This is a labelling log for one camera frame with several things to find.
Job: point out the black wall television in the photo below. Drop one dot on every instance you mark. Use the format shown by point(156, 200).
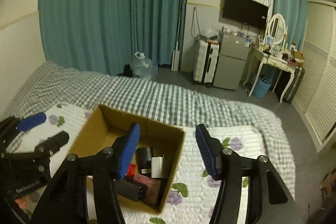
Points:
point(244, 10)

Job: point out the light teal curtain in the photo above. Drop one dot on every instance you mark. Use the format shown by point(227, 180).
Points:
point(291, 8)

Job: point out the brown cardboard box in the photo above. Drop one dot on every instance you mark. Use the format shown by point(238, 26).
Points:
point(173, 158)

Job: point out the dark suitcase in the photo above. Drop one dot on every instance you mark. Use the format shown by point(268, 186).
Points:
point(294, 85)

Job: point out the row of small containers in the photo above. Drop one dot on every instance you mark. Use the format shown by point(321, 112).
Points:
point(239, 33)

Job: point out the white pole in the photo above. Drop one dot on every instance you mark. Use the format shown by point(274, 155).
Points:
point(177, 56)

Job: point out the black and white power adapter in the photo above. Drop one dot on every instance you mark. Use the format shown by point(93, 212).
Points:
point(144, 158)

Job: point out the wide teal curtain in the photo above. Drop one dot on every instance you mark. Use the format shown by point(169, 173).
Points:
point(86, 11)

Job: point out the white vanity table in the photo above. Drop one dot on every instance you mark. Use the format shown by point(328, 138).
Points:
point(270, 58)

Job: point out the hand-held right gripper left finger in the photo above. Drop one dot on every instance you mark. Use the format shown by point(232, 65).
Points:
point(130, 150)

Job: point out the oval white vanity mirror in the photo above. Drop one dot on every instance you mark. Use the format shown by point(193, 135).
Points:
point(277, 28)

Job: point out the black electronic device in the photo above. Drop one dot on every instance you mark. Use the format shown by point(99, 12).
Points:
point(130, 190)

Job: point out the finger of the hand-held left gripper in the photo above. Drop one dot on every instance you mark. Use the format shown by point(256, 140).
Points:
point(53, 142)
point(31, 121)

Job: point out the silver mini fridge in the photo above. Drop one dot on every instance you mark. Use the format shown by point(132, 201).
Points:
point(232, 64)

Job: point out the white bottle with red cap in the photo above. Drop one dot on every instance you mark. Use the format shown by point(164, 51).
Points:
point(132, 170)

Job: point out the white floral quilt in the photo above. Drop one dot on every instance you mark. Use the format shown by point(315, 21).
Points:
point(189, 161)

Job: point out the narrow teal curtain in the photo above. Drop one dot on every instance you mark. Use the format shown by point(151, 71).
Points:
point(160, 8)

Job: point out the white plug charger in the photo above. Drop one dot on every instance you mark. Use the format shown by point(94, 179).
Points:
point(158, 167)

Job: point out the pink patterned box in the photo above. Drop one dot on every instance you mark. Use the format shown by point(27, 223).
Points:
point(151, 187)

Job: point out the blue plastic basket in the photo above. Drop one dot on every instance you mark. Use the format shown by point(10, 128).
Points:
point(262, 87)

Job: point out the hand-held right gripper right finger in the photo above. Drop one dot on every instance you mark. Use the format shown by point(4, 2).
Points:
point(207, 150)

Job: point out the white louvred wardrobe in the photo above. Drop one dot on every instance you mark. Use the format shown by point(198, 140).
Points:
point(320, 77)

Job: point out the brown carton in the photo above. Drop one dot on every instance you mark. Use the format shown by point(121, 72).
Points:
point(298, 54)

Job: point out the clear water jug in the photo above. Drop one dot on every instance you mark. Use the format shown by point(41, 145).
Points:
point(141, 67)

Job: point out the white suitcase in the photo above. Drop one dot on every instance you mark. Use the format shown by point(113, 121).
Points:
point(204, 64)

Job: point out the clear plastic bag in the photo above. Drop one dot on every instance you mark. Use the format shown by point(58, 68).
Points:
point(211, 33)

